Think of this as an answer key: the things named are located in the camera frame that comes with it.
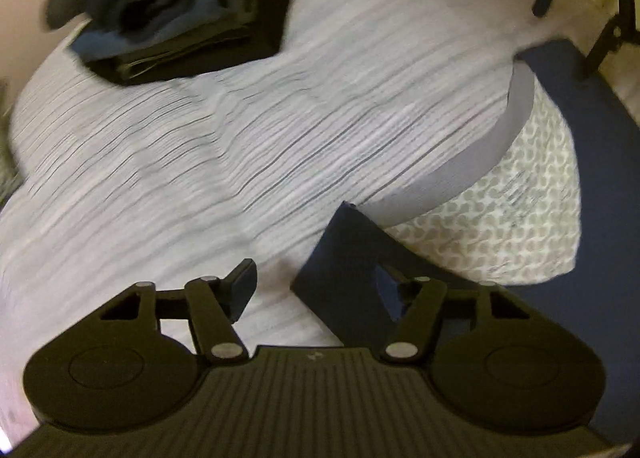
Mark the white grey dotted sheet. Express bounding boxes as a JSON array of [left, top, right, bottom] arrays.
[[387, 83, 584, 287]]

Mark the navy blue cloth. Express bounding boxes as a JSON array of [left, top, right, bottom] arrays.
[[291, 38, 640, 444]]

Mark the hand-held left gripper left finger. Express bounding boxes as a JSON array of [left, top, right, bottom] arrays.
[[98, 259, 258, 366]]

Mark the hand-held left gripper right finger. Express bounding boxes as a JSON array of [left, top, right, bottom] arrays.
[[375, 265, 534, 365]]

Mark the white grey striped bedsheet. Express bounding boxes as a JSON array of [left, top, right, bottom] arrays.
[[0, 0, 551, 389]]

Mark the stack of dark clothes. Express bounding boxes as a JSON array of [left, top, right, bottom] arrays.
[[45, 0, 307, 87]]

